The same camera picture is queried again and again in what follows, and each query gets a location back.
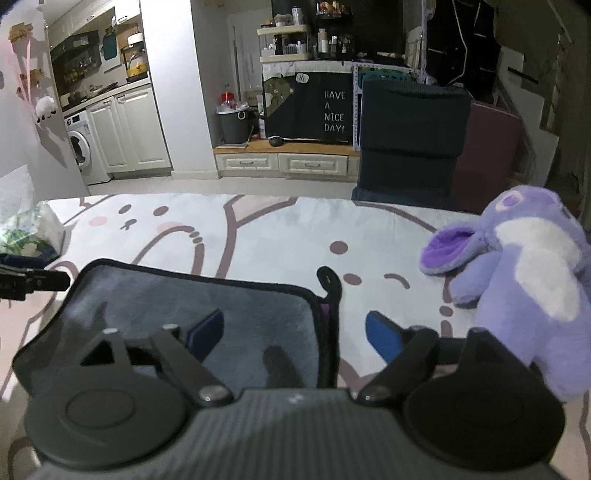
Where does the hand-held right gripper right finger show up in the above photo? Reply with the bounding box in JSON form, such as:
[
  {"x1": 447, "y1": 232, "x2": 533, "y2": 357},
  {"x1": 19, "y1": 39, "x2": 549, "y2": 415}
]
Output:
[{"x1": 358, "y1": 311, "x2": 525, "y2": 408}]

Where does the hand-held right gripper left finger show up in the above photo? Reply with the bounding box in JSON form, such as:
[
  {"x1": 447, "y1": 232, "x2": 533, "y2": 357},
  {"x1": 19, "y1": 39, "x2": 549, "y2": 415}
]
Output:
[{"x1": 78, "y1": 308, "x2": 232, "y2": 408}]

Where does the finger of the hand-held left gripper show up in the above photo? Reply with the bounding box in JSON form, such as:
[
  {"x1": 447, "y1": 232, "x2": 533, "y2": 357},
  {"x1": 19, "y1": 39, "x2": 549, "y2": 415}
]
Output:
[{"x1": 0, "y1": 264, "x2": 71, "y2": 302}]

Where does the grey towel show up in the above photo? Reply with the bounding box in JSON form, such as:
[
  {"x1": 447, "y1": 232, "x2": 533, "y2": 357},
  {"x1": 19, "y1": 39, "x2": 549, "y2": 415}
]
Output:
[{"x1": 11, "y1": 258, "x2": 343, "y2": 403}]

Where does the green patterned tissue pack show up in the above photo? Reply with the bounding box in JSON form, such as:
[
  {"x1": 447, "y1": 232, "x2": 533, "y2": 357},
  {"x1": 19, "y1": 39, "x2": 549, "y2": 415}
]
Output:
[{"x1": 0, "y1": 202, "x2": 66, "y2": 268}]

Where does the white cartoon printed blanket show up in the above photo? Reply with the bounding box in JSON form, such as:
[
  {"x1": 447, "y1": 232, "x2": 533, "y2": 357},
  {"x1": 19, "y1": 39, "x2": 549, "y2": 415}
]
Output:
[{"x1": 0, "y1": 193, "x2": 591, "y2": 480}]

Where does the white washing machine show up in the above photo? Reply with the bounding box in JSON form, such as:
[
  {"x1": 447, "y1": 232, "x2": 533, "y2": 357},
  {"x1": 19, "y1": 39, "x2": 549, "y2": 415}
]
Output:
[{"x1": 64, "y1": 110, "x2": 113, "y2": 186}]

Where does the purple plush toy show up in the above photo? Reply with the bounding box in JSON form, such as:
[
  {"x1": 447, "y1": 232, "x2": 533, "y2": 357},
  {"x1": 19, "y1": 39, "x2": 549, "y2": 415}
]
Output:
[{"x1": 418, "y1": 185, "x2": 591, "y2": 403}]

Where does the white kitchen cabinet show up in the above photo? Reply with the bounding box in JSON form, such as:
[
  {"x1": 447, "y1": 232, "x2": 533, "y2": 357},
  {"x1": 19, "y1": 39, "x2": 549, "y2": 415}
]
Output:
[{"x1": 85, "y1": 85, "x2": 172, "y2": 175}]

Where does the small white plush toy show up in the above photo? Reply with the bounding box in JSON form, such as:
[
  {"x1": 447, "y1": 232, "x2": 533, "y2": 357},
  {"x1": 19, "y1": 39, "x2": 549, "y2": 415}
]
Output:
[{"x1": 35, "y1": 94, "x2": 59, "y2": 121}]

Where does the low wooden drawer cabinet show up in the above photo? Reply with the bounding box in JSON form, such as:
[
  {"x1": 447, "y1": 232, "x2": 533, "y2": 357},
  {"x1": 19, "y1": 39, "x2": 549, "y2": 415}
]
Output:
[{"x1": 213, "y1": 138, "x2": 361, "y2": 182}]

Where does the dark folded cushion chair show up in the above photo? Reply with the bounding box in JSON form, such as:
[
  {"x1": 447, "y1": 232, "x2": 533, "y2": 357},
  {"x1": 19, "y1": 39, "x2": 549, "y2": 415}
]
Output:
[{"x1": 352, "y1": 75, "x2": 472, "y2": 206}]

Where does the grey trash bin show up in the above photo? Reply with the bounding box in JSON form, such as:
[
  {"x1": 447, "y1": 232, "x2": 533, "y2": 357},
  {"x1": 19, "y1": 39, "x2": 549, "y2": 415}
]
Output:
[{"x1": 216, "y1": 107, "x2": 257, "y2": 145}]

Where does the maroon board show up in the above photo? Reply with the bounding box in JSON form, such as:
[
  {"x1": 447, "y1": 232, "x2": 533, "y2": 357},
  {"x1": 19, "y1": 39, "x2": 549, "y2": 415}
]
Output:
[{"x1": 451, "y1": 100, "x2": 533, "y2": 214}]

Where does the black range hood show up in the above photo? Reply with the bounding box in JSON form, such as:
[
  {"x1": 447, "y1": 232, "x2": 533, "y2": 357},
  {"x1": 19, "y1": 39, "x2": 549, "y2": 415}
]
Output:
[{"x1": 49, "y1": 30, "x2": 103, "y2": 63}]

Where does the glass kettle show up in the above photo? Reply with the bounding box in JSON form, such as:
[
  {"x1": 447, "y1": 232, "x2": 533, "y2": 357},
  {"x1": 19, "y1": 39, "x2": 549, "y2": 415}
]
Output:
[{"x1": 121, "y1": 44, "x2": 149, "y2": 79}]

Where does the dark printed curtain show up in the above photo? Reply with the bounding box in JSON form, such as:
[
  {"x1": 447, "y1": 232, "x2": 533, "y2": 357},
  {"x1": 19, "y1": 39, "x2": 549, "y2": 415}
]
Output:
[{"x1": 262, "y1": 70, "x2": 355, "y2": 143}]

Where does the white shelf rack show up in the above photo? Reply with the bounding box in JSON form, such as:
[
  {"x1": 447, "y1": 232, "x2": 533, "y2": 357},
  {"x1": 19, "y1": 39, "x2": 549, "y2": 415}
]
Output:
[{"x1": 257, "y1": 24, "x2": 311, "y2": 64}]

